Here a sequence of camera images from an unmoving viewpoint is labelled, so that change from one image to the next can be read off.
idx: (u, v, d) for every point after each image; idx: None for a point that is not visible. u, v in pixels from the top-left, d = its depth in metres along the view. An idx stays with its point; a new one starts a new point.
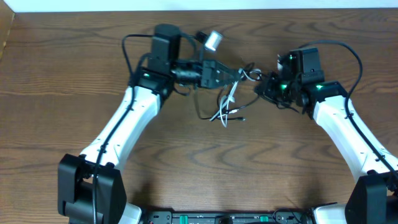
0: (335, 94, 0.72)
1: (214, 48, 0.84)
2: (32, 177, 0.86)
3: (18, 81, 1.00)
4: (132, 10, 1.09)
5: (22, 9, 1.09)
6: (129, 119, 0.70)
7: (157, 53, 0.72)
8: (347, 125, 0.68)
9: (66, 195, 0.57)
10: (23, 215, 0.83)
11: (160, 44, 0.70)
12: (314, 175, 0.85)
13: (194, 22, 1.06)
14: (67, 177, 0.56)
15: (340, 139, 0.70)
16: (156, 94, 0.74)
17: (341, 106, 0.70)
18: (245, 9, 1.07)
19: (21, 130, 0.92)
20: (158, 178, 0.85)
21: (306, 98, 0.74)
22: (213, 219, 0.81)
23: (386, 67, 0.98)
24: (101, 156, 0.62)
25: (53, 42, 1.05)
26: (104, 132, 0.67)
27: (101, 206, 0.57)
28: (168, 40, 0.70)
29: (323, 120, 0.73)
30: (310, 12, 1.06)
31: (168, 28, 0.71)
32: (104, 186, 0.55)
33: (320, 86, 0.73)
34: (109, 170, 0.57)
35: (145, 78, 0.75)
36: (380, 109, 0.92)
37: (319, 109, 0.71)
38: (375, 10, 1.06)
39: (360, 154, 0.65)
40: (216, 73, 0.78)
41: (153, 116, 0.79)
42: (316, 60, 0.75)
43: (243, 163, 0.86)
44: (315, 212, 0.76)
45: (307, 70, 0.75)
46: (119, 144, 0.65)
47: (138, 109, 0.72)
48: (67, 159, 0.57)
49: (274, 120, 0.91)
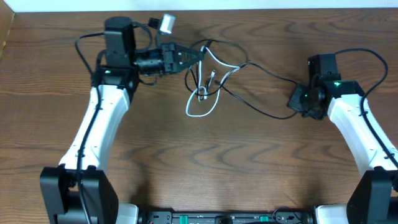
0: (352, 93, 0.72)
1: (170, 32, 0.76)
2: (32, 177, 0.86)
3: (17, 81, 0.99)
4: (132, 10, 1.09)
5: (22, 9, 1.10)
6: (100, 118, 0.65)
7: (114, 46, 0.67)
8: (360, 122, 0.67)
9: (55, 208, 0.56)
10: (22, 215, 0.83)
11: (114, 37, 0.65)
12: (314, 175, 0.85)
13: (194, 22, 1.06)
14: (51, 190, 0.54)
15: (350, 135, 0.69)
16: (122, 88, 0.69)
17: (356, 104, 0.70)
18: (245, 9, 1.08)
19: (20, 130, 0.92)
20: (157, 178, 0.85)
21: (323, 93, 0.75)
22: (213, 219, 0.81)
23: (386, 67, 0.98)
24: (81, 162, 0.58)
25: (52, 42, 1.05)
26: (76, 137, 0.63)
27: (92, 209, 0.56)
28: (123, 31, 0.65)
29: (335, 116, 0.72)
30: (310, 12, 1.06)
31: (118, 20, 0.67)
32: (91, 190, 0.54)
33: (337, 83, 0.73)
34: (91, 173, 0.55)
35: (106, 75, 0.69)
36: (381, 109, 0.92)
37: (334, 104, 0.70)
38: (374, 10, 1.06)
39: (370, 149, 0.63)
40: (176, 56, 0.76)
41: (125, 111, 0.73)
42: (333, 64, 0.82)
43: (243, 163, 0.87)
44: (317, 211, 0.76)
45: (324, 71, 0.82)
46: (96, 145, 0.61)
47: (108, 107, 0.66)
48: (46, 172, 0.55)
49: (274, 120, 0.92)
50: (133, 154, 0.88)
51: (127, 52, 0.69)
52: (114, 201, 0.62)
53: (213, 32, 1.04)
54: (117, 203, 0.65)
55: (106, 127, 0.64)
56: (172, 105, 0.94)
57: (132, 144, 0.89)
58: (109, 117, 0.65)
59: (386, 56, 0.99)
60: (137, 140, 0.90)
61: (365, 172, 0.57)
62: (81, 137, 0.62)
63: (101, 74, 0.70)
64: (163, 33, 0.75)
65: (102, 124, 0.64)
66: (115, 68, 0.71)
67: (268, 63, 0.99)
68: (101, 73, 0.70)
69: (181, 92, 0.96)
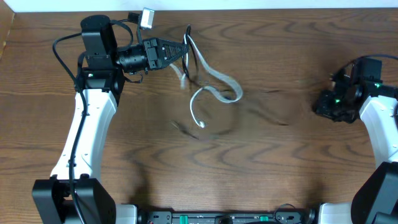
0: (390, 96, 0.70)
1: (150, 26, 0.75)
2: (32, 177, 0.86)
3: (18, 81, 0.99)
4: (132, 10, 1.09)
5: (22, 9, 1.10)
6: (88, 124, 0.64)
7: (94, 47, 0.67)
8: (390, 122, 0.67)
9: (51, 218, 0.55)
10: (22, 215, 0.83)
11: (93, 38, 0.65)
12: (314, 175, 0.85)
13: (194, 22, 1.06)
14: (46, 201, 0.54)
15: (375, 132, 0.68)
16: (107, 91, 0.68)
17: (390, 106, 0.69)
18: (245, 9, 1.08)
19: (20, 130, 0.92)
20: (157, 178, 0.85)
21: (360, 91, 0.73)
22: (214, 219, 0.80)
23: (387, 66, 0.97)
24: (72, 171, 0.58)
25: (52, 42, 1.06)
26: (65, 145, 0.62)
27: (89, 217, 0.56)
28: (101, 32, 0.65)
29: (365, 113, 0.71)
30: (310, 12, 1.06)
31: (94, 21, 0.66)
32: (86, 198, 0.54)
33: (378, 85, 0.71)
34: (84, 182, 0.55)
35: (90, 79, 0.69)
36: None
37: (368, 101, 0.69)
38: (374, 10, 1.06)
39: (393, 147, 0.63)
40: (160, 51, 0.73)
41: (114, 114, 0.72)
42: (377, 68, 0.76)
43: (243, 163, 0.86)
44: (321, 208, 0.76)
45: (366, 74, 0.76)
46: (86, 153, 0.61)
47: (95, 112, 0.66)
48: (38, 185, 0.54)
49: (275, 120, 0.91)
50: (134, 154, 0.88)
51: (109, 52, 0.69)
52: (111, 205, 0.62)
53: (213, 32, 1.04)
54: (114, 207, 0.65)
55: (94, 133, 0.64)
56: (172, 105, 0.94)
57: (132, 144, 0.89)
58: (97, 122, 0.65)
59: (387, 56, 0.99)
60: (137, 140, 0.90)
61: (384, 163, 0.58)
62: (69, 145, 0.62)
63: (84, 78, 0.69)
64: (145, 28, 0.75)
65: (91, 131, 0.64)
66: (98, 70, 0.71)
67: (268, 63, 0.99)
68: (84, 76, 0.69)
69: (182, 92, 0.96)
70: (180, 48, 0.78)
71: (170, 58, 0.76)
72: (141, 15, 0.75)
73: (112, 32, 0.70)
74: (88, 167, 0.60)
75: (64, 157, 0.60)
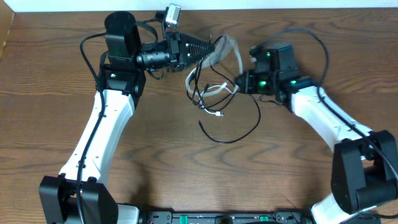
0: (308, 86, 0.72)
1: (175, 22, 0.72)
2: (32, 177, 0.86)
3: (18, 81, 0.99)
4: (132, 9, 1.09)
5: (22, 9, 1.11)
6: (103, 126, 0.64)
7: (117, 50, 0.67)
8: (321, 108, 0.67)
9: (55, 216, 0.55)
10: (22, 215, 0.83)
11: (116, 42, 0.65)
12: (314, 175, 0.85)
13: (193, 22, 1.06)
14: (51, 200, 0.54)
15: (318, 124, 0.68)
16: (127, 94, 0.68)
17: (313, 93, 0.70)
18: (244, 9, 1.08)
19: (20, 130, 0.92)
20: (157, 177, 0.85)
21: (284, 93, 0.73)
22: (214, 219, 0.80)
23: (387, 66, 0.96)
24: (81, 172, 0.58)
25: (52, 42, 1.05)
26: (78, 146, 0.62)
27: (90, 219, 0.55)
28: (126, 36, 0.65)
29: (301, 112, 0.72)
30: (310, 12, 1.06)
31: (118, 23, 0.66)
32: (89, 202, 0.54)
33: (294, 81, 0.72)
34: (91, 185, 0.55)
35: (112, 79, 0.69)
36: (384, 107, 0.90)
37: (294, 101, 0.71)
38: (373, 10, 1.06)
39: (334, 127, 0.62)
40: (183, 46, 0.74)
41: (130, 117, 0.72)
42: (290, 58, 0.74)
43: (243, 163, 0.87)
44: (313, 210, 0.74)
45: (284, 66, 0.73)
46: (97, 155, 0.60)
47: (112, 114, 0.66)
48: (46, 181, 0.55)
49: (274, 120, 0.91)
50: (134, 154, 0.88)
51: (132, 56, 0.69)
52: (114, 211, 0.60)
53: (212, 32, 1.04)
54: (118, 213, 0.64)
55: (109, 136, 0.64)
56: (173, 105, 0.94)
57: (132, 144, 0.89)
58: (112, 124, 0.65)
59: (387, 56, 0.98)
60: (136, 140, 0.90)
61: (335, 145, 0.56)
62: (83, 145, 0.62)
63: (106, 78, 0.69)
64: (170, 23, 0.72)
65: (104, 134, 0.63)
66: (120, 70, 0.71)
67: None
68: (106, 76, 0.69)
69: (182, 92, 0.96)
70: (204, 46, 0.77)
71: (192, 55, 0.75)
72: (166, 12, 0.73)
73: (135, 32, 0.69)
74: (97, 170, 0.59)
75: (75, 157, 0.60)
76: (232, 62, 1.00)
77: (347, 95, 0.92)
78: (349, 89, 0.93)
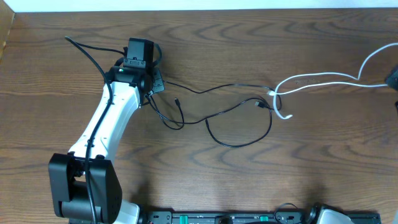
0: None
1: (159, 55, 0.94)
2: (32, 177, 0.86)
3: (18, 81, 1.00)
4: (132, 10, 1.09)
5: (22, 9, 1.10)
6: (111, 112, 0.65)
7: (135, 53, 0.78)
8: None
9: (61, 195, 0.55)
10: (23, 215, 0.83)
11: (138, 45, 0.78)
12: (314, 175, 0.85)
13: (194, 22, 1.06)
14: (59, 177, 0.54)
15: None
16: (134, 86, 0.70)
17: None
18: (245, 9, 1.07)
19: (20, 130, 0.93)
20: (158, 177, 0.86)
21: None
22: (214, 219, 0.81)
23: (386, 68, 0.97)
24: (89, 150, 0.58)
25: (53, 42, 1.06)
26: (86, 129, 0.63)
27: (97, 199, 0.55)
28: (147, 43, 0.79)
29: None
30: (311, 12, 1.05)
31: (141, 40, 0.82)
32: (98, 179, 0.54)
33: None
34: (99, 162, 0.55)
35: (120, 73, 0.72)
36: (381, 109, 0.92)
37: None
38: (374, 10, 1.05)
39: None
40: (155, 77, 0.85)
41: (134, 111, 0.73)
42: None
43: (243, 163, 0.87)
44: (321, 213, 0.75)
45: None
46: (105, 136, 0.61)
47: (119, 102, 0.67)
48: (54, 158, 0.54)
49: (274, 121, 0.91)
50: (134, 154, 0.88)
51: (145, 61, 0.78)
52: (118, 195, 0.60)
53: (212, 32, 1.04)
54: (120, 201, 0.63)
55: (115, 121, 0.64)
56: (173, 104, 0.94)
57: (132, 144, 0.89)
58: (120, 111, 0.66)
59: (387, 57, 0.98)
60: (137, 140, 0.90)
61: None
62: (91, 128, 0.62)
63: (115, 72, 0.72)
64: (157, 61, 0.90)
65: (112, 118, 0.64)
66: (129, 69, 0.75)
67: (268, 63, 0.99)
68: (114, 70, 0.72)
69: (181, 92, 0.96)
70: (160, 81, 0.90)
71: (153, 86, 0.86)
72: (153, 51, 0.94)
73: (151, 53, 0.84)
74: (106, 149, 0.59)
75: (84, 137, 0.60)
76: (232, 62, 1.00)
77: (346, 96, 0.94)
78: (347, 90, 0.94)
